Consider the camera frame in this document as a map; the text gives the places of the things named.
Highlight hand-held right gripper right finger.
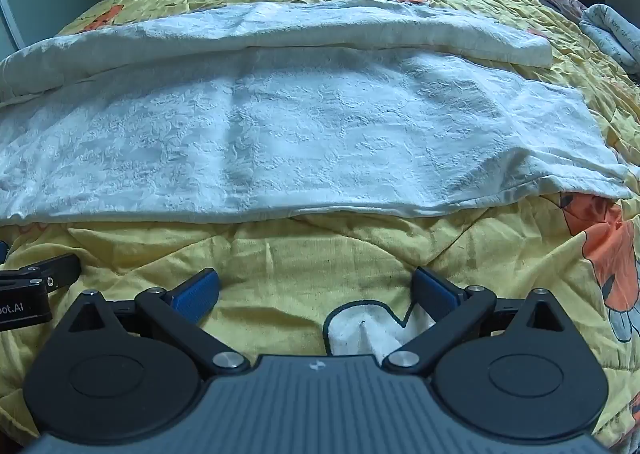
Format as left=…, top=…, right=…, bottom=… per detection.
left=382, top=266, right=576, bottom=377

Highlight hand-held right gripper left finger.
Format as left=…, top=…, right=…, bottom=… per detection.
left=65, top=268, right=251, bottom=377

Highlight white textured pants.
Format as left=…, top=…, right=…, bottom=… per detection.
left=0, top=0, right=633, bottom=225

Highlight yellow printed blanket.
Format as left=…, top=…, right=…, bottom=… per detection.
left=0, top=0, right=640, bottom=454

